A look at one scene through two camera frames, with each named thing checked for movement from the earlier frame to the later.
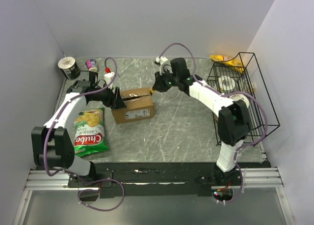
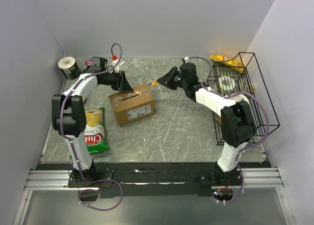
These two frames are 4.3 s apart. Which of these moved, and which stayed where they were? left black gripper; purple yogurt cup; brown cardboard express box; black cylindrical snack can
Moved: left black gripper
Stayed: purple yogurt cup; black cylindrical snack can; brown cardboard express box
